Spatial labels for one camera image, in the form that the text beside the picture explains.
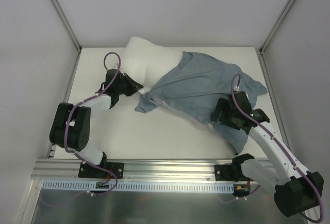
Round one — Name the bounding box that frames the white pillow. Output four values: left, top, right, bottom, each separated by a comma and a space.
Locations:
120, 37, 183, 94

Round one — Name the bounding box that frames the blue-grey pillowcase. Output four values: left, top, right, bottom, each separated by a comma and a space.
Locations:
135, 51, 268, 153

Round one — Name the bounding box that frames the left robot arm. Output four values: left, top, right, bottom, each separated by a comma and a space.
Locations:
49, 70, 143, 178

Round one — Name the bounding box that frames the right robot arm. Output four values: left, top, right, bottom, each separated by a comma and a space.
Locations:
212, 92, 324, 223

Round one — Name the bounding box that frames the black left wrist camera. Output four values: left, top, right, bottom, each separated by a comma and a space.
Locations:
105, 69, 121, 86

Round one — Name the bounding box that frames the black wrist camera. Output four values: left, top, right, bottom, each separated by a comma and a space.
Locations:
233, 91, 252, 113
105, 69, 121, 86

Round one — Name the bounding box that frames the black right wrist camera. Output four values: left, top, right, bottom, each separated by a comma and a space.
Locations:
233, 91, 252, 113

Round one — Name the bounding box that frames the left rear frame post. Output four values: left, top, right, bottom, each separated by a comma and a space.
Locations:
49, 0, 82, 53

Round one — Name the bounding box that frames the frame post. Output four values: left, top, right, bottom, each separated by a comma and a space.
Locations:
49, 0, 82, 53
259, 0, 296, 55

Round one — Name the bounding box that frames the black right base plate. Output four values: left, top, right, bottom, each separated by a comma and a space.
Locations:
214, 163, 254, 182

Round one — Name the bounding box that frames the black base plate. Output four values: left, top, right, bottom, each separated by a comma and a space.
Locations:
78, 162, 124, 179
214, 163, 254, 182

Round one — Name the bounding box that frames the aluminium front rail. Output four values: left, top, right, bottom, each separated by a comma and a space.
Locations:
30, 158, 310, 183

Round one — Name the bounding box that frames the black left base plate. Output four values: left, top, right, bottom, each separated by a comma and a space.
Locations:
78, 162, 124, 179

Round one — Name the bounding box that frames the white slotted cable duct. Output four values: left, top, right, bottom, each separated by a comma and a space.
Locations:
42, 180, 234, 194

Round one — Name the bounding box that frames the right rear frame post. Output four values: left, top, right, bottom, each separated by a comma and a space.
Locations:
259, 0, 296, 55

